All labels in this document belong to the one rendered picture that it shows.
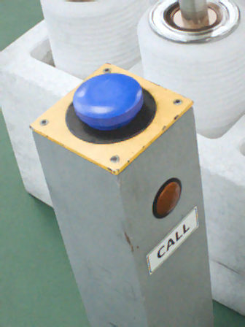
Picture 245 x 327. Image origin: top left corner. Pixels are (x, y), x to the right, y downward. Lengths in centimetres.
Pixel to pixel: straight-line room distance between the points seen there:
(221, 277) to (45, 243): 20
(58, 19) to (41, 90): 7
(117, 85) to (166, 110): 3
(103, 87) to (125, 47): 25
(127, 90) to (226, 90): 19
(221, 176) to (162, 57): 10
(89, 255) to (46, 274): 28
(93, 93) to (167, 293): 16
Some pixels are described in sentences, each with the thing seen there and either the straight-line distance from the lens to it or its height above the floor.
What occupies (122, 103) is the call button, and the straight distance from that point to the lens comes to 50.
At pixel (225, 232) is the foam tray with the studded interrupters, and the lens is 71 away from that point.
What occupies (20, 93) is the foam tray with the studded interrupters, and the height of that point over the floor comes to 16.
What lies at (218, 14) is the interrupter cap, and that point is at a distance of 69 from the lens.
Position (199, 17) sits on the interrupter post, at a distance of 68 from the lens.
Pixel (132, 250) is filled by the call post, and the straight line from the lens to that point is 53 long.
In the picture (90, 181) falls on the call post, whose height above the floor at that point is 29.
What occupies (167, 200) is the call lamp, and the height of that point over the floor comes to 27.
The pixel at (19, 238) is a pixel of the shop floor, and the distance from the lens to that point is 89.
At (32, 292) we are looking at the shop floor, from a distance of 84.
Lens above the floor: 65
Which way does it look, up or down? 44 degrees down
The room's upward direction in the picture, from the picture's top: 11 degrees counter-clockwise
